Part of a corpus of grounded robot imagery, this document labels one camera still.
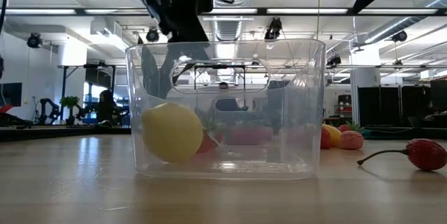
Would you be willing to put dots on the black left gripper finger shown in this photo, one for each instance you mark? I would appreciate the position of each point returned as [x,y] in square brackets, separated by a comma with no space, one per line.
[186,33]

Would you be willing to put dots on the yellow toy lemon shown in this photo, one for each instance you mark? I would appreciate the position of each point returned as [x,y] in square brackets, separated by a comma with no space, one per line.
[171,131]

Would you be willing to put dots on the yellow toy banana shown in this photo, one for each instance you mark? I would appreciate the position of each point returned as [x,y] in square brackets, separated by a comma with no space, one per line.
[334,135]

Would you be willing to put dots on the pink toy peach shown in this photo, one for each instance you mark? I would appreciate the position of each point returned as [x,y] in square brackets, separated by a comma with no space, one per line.
[351,140]

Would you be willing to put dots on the red long-stemmed toy fruit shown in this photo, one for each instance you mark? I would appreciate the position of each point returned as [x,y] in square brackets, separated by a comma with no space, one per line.
[424,154]

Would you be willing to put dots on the background black robot arm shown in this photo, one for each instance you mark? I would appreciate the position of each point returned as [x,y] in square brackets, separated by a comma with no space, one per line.
[52,107]

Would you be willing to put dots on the clear plastic tupperware container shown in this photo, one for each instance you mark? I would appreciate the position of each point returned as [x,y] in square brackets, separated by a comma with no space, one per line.
[279,119]

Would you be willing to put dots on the potted snake plant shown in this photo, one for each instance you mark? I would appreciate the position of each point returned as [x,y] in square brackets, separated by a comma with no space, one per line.
[152,74]

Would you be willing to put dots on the person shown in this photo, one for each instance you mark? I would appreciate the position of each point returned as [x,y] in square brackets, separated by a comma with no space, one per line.
[106,107]
[227,105]

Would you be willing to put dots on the black partition panels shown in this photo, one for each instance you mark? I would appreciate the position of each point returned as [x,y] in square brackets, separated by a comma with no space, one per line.
[384,105]

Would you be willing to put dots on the background green potted plant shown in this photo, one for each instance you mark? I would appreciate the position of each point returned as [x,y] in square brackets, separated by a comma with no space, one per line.
[70,102]

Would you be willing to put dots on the green folded cloth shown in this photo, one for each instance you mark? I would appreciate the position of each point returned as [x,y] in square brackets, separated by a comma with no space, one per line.
[366,133]

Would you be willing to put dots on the black ceiling camera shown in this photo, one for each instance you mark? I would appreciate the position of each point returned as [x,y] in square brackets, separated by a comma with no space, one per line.
[399,36]
[34,40]
[273,28]
[333,60]
[152,35]

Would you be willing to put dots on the silver ventilation duct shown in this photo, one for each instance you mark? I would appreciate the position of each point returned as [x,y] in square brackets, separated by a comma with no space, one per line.
[228,28]

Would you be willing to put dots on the black overhead light rail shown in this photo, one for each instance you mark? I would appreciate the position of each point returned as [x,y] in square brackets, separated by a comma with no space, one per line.
[262,11]

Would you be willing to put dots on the background black rig frame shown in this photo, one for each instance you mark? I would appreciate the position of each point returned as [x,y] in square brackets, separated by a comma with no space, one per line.
[97,77]

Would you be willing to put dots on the dark wall monitor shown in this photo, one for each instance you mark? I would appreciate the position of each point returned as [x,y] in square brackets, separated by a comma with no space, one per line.
[10,95]

